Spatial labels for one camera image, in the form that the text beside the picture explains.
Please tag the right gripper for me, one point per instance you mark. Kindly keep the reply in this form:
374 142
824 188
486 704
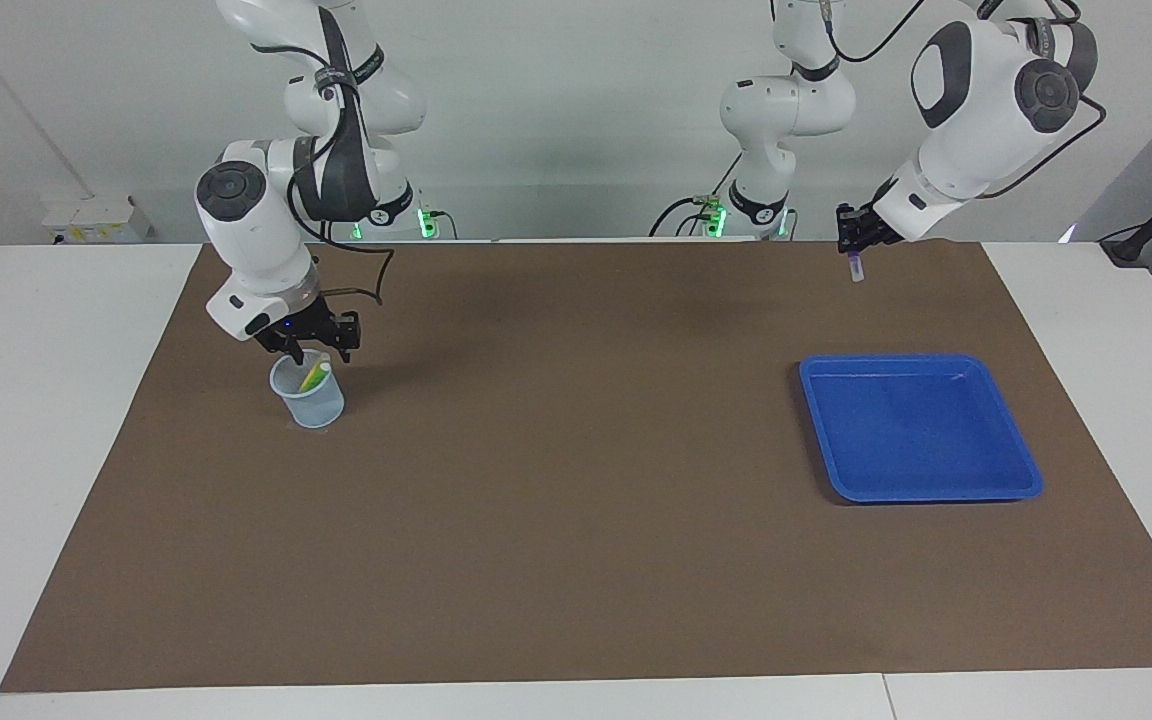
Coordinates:
298 322

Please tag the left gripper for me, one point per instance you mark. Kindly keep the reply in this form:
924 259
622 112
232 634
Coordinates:
886 225

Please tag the purple and white pen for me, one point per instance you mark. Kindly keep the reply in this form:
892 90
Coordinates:
857 268

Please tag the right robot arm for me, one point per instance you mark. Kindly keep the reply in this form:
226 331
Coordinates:
256 240

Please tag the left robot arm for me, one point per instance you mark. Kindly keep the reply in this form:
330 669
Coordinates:
976 110

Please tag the blue plastic tray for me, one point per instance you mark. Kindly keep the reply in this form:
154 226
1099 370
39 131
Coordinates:
921 425

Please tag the green and yellow pen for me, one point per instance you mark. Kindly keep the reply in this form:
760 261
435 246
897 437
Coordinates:
314 376

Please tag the translucent plastic cup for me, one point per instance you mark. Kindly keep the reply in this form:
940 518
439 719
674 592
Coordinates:
311 400

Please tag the white box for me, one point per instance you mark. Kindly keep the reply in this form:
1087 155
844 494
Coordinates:
96 220

